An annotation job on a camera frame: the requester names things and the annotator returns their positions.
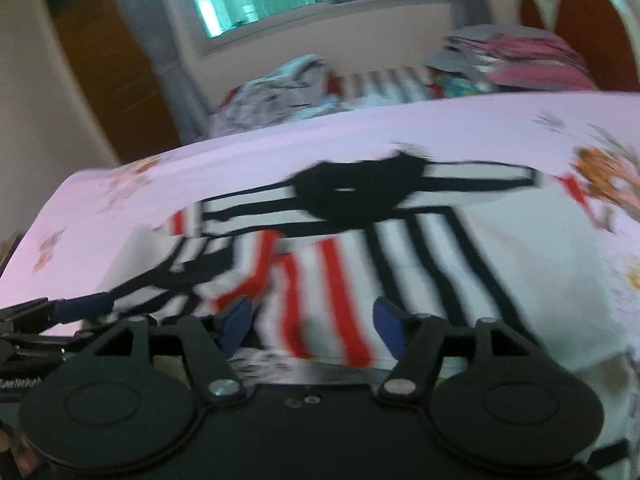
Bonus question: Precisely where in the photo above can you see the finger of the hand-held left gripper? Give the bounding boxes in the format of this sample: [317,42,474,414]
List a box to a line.
[0,291,115,335]

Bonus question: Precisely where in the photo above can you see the black red striped white shirt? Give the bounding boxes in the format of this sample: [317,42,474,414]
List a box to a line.
[107,147,618,367]

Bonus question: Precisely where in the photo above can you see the colourful printed cloth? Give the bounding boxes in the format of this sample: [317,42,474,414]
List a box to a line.
[434,69,498,100]

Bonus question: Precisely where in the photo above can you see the pile of white grey clothes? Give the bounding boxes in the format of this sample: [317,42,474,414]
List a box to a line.
[207,54,358,137]

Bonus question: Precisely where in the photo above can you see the grey curtain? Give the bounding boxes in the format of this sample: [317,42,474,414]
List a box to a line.
[117,0,213,142]

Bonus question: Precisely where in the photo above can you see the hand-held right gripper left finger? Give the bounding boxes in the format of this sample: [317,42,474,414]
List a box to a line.
[95,296,253,405]

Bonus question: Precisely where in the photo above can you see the brown wooden door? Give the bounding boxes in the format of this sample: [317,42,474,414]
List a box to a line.
[44,0,182,165]

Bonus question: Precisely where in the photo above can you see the red white striped cloth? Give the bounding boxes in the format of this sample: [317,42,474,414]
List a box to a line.
[327,66,443,107]

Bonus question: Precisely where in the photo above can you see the wooden bedside furniture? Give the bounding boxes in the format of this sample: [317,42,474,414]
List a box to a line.
[0,231,23,278]

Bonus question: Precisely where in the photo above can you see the stack of folded pink clothes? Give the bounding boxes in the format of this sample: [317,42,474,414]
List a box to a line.
[425,24,598,93]

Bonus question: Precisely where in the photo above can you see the pink floral bed sheet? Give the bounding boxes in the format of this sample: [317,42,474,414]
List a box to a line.
[0,87,640,461]

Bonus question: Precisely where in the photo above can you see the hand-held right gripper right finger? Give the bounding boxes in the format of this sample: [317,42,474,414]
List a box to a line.
[372,296,546,405]

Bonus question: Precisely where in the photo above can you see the white headboard with brown panels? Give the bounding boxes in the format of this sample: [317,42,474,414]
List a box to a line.
[517,0,640,92]

